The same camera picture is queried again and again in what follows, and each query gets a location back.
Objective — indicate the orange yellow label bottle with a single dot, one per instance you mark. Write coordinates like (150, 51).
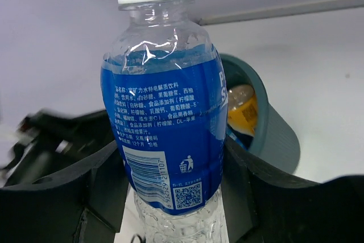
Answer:
(242, 109)

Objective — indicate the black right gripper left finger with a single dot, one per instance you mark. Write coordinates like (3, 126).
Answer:
(81, 203)

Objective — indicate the aluminium rail on table edge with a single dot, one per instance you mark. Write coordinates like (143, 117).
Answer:
(283, 11)

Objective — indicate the blue label white cap bottle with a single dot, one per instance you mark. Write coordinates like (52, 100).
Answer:
(164, 90)

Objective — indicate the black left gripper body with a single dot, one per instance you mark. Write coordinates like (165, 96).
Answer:
(47, 142)

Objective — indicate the dark green ribbed bin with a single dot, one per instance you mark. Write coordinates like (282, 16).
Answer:
(275, 141)

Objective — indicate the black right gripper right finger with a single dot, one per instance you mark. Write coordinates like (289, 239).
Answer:
(265, 204)

